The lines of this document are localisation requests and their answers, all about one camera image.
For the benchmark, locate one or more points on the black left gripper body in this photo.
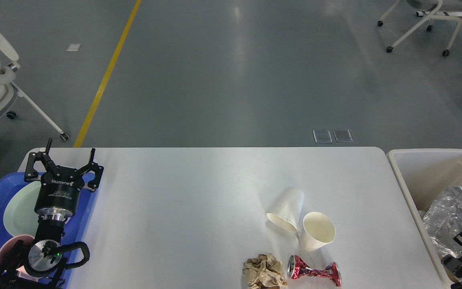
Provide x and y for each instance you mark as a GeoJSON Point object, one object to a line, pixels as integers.
{"type": "Point", "coordinates": [61, 195]}

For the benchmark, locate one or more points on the aluminium foil tray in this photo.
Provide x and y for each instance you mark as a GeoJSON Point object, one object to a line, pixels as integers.
{"type": "Point", "coordinates": [443, 221]}

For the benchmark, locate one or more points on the light green plate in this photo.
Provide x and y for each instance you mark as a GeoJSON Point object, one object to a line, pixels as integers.
{"type": "Point", "coordinates": [20, 217]}

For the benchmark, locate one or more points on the white paper cup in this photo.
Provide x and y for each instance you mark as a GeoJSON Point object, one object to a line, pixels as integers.
{"type": "Point", "coordinates": [286, 210]}
{"type": "Point", "coordinates": [317, 231]}

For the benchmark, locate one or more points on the brown paper ball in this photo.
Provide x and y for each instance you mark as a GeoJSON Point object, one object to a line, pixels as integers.
{"type": "Point", "coordinates": [264, 272]}

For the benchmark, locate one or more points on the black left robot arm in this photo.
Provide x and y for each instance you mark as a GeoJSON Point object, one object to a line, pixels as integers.
{"type": "Point", "coordinates": [41, 264]}

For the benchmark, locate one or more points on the beige plastic bin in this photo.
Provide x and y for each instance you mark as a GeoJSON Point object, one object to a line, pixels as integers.
{"type": "Point", "coordinates": [422, 174]}

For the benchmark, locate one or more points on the red foil wrapper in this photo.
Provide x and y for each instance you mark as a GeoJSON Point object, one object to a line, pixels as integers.
{"type": "Point", "coordinates": [297, 268]}

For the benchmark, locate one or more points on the white chair base bar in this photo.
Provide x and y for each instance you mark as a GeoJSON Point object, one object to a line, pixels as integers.
{"type": "Point", "coordinates": [440, 13]}

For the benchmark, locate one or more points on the white wheeled chair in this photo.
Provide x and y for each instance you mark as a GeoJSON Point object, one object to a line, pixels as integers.
{"type": "Point", "coordinates": [433, 6]}

